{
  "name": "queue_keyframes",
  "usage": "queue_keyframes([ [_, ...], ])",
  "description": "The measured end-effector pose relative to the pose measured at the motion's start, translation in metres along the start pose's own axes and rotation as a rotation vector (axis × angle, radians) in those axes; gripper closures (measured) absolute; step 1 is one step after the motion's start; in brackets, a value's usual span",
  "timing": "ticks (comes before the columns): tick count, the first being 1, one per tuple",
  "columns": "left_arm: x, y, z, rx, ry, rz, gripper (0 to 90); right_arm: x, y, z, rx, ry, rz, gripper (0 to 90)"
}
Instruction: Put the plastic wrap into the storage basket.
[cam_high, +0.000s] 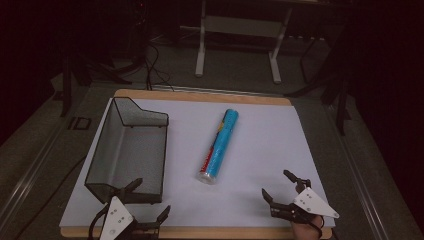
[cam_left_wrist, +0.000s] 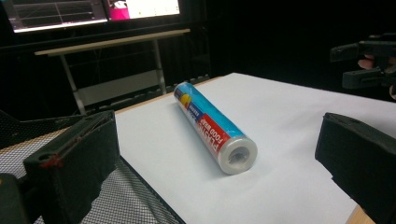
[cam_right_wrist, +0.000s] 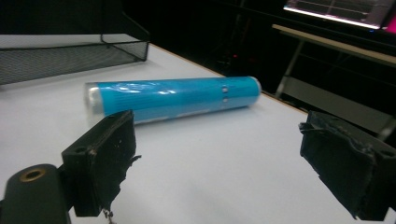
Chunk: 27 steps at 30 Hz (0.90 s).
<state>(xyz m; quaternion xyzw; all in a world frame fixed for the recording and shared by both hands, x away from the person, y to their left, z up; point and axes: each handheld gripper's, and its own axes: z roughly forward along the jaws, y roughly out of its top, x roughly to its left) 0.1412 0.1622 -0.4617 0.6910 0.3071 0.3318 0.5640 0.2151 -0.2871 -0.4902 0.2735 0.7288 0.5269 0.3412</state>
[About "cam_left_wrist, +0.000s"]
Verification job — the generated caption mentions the wooden desk with metal frame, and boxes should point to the wooden desk with metal frame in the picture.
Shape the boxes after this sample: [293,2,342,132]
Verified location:
[34,28,191,116]

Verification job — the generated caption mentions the wide computer monitor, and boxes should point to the wide computer monitor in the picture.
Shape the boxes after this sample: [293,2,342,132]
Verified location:
[0,0,109,34]

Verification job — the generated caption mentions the computer monitor with pink picture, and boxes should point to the computer monitor with pink picture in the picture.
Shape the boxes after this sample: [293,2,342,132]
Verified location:
[106,0,182,22]

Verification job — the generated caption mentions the white paper sheet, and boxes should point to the white paper sheet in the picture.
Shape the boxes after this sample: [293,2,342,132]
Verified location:
[114,72,396,224]

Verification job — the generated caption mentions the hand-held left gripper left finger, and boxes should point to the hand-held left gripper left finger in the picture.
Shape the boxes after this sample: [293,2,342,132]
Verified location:
[22,110,120,224]

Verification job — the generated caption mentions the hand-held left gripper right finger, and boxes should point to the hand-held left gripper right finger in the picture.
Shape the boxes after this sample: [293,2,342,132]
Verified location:
[314,112,396,224]

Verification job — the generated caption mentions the plastic wrap roll blue red label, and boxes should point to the plastic wrap roll blue red label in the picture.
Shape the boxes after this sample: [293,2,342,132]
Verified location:
[173,81,259,175]

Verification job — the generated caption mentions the black mesh tray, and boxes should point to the black mesh tray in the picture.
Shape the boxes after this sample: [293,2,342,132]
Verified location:
[0,108,187,224]

